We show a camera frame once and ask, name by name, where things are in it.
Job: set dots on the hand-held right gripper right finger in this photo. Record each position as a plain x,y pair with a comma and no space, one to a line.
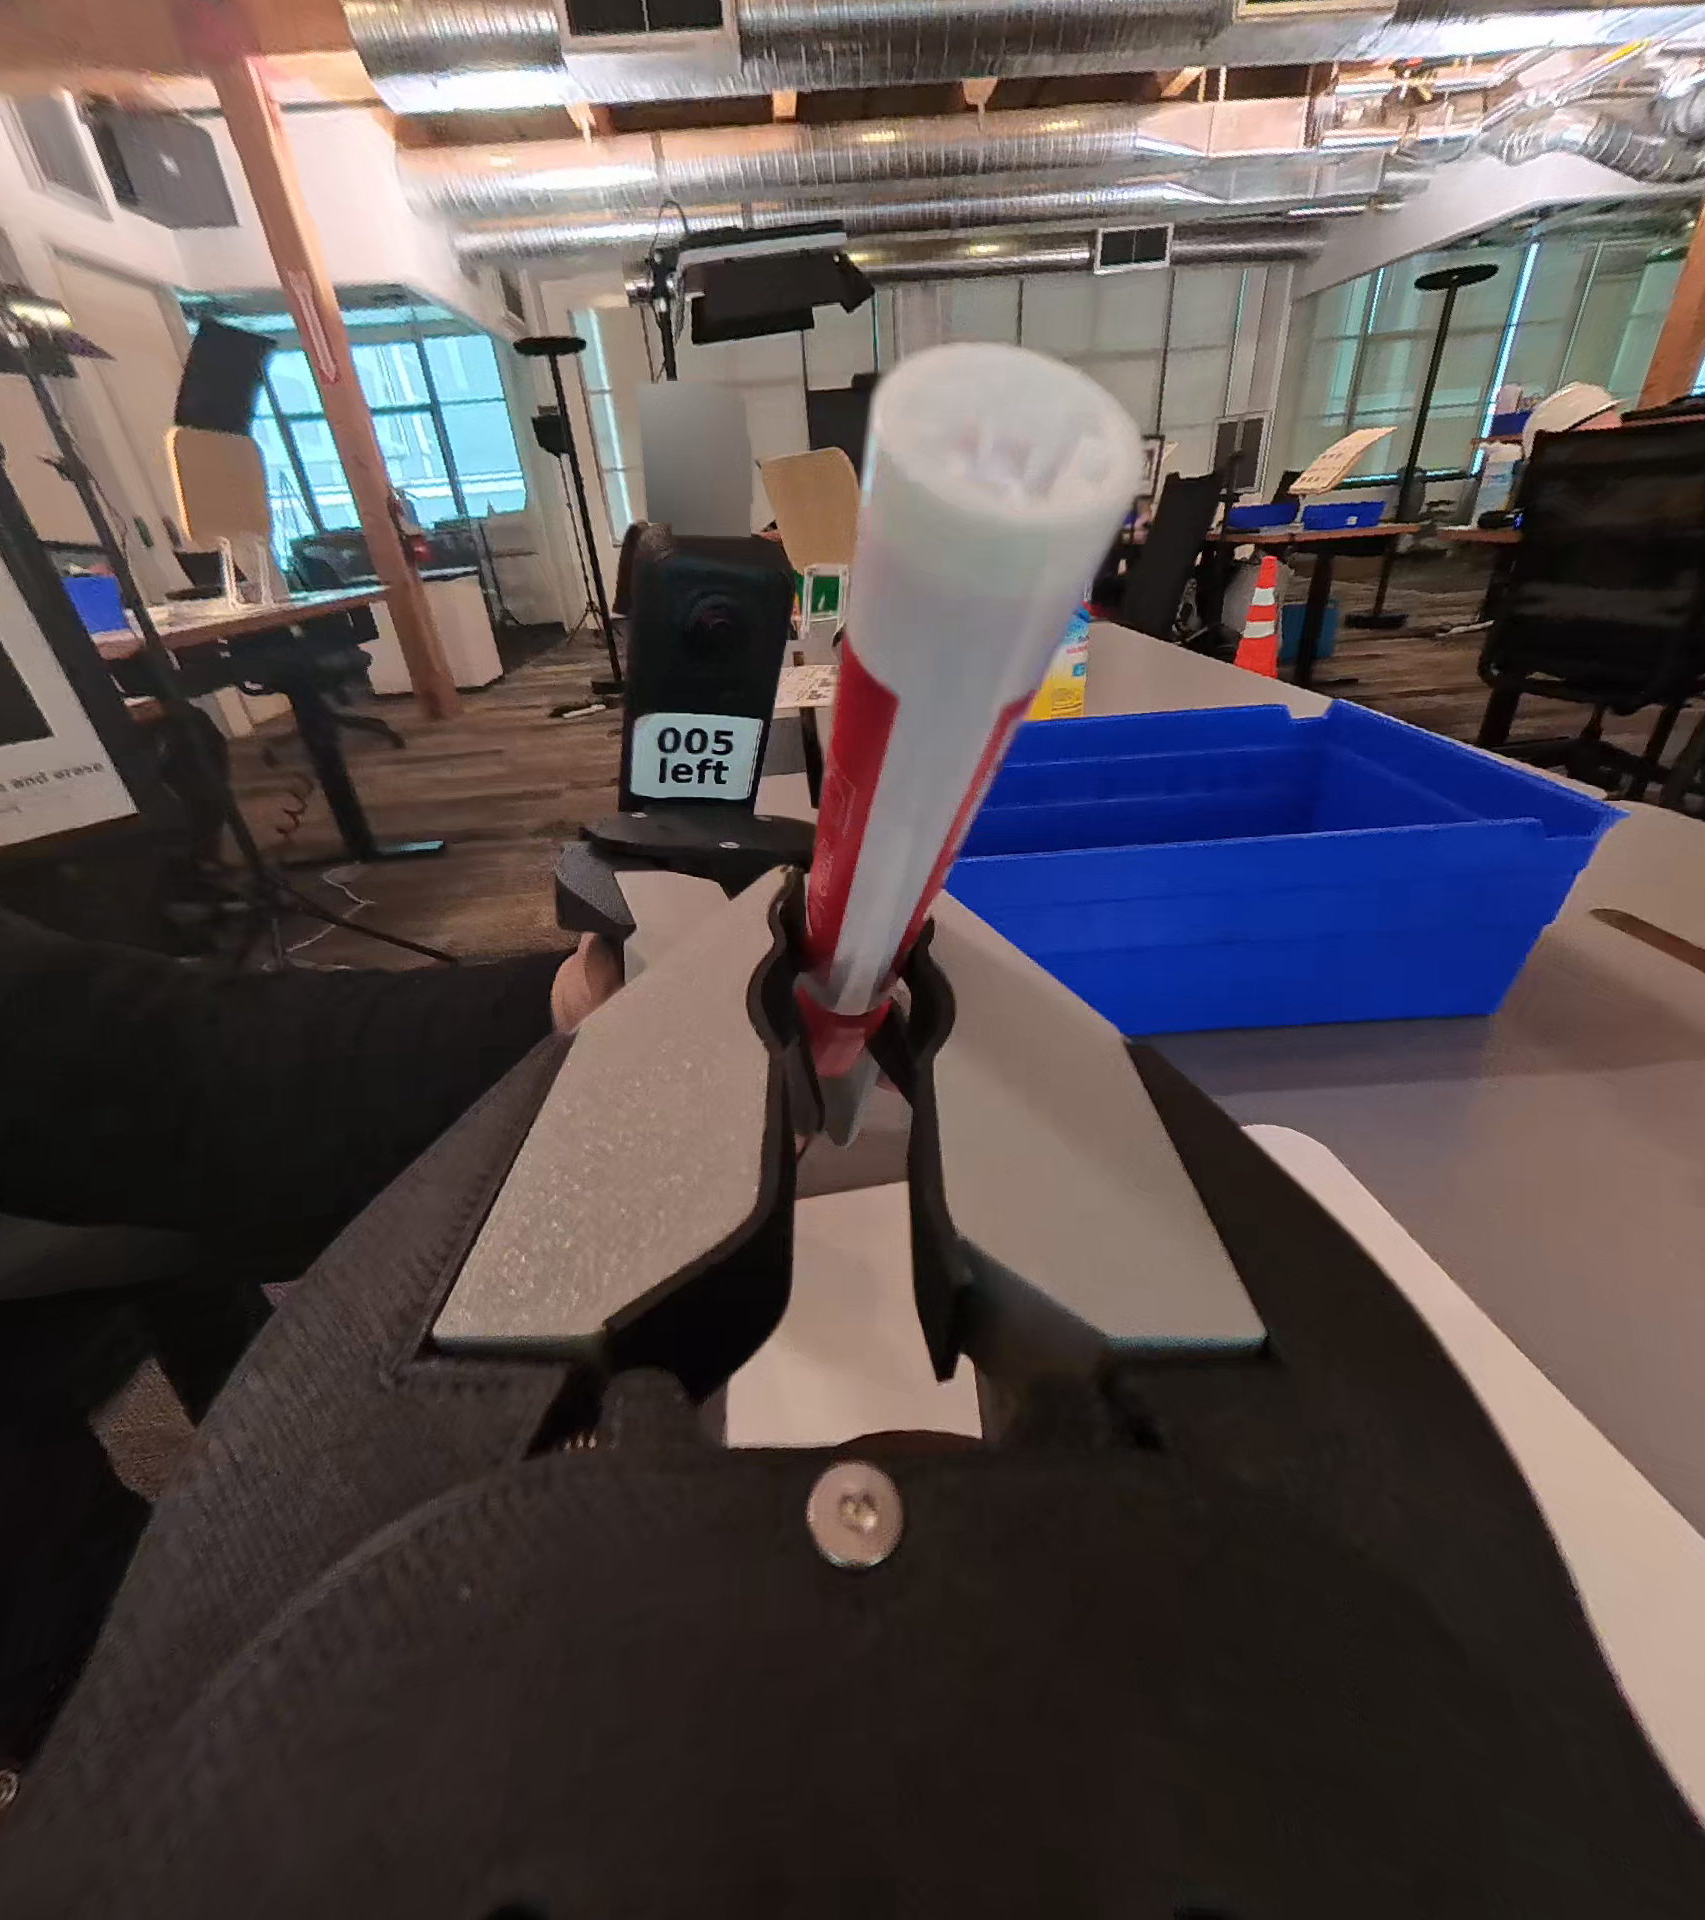
1077,1201

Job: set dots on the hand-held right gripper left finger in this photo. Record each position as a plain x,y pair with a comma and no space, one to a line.
613,1201

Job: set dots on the red and white marker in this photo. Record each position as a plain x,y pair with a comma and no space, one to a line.
957,630

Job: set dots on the white whiteboard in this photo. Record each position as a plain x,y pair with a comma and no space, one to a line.
853,1321

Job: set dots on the person's left forearm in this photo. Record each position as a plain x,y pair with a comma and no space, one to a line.
192,1051

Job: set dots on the person's left hand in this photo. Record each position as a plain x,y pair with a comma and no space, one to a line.
584,990

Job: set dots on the wooden display board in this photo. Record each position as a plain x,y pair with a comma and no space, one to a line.
811,503

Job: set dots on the black studio light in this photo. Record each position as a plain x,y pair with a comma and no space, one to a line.
769,293

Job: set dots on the blue plastic bin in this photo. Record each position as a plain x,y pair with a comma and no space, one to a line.
1241,885

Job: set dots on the wipes canister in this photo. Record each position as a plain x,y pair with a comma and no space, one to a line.
1063,674

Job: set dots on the orange traffic cone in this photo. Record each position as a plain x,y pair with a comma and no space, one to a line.
1256,630

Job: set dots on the black office chair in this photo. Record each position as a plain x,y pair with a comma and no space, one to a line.
1618,540

